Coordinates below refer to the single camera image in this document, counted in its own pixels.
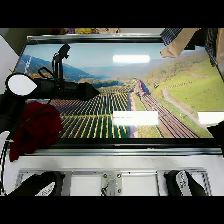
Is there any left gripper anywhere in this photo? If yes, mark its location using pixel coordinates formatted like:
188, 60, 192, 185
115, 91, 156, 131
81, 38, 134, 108
66, 81, 92, 101

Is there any heap of clothes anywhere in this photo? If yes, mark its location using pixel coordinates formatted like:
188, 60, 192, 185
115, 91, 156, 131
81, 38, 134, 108
43, 27, 122, 35

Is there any red garment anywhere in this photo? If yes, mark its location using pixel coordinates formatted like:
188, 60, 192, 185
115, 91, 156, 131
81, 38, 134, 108
8, 101, 64, 163

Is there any checked shirt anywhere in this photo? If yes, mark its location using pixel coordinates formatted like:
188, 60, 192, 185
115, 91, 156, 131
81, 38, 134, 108
203, 27, 220, 66
160, 27, 183, 46

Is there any black cable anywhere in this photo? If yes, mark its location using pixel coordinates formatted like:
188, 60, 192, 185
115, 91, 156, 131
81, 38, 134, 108
37, 66, 56, 80

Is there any silver frame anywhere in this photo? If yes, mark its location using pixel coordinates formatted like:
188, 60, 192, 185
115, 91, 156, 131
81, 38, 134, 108
0, 146, 224, 197

